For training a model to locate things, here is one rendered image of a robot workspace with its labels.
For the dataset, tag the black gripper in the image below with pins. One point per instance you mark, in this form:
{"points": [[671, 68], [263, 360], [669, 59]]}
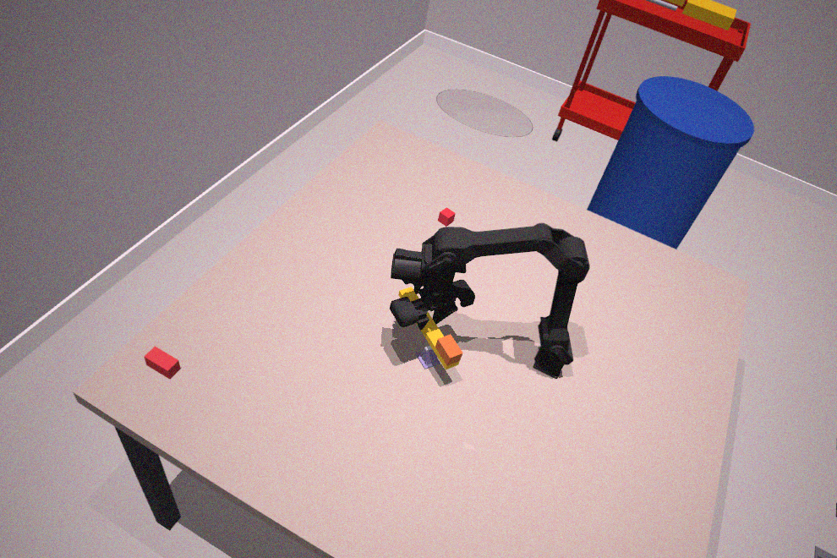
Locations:
{"points": [[442, 302]]}

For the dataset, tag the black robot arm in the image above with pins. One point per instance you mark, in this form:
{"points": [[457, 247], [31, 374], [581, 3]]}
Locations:
{"points": [[451, 248]]}

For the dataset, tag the red cube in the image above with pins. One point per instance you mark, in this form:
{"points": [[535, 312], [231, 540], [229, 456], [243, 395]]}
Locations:
{"points": [[446, 217]]}

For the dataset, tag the red rectangular block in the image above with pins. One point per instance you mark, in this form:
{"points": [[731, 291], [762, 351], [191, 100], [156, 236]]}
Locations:
{"points": [[162, 362]]}

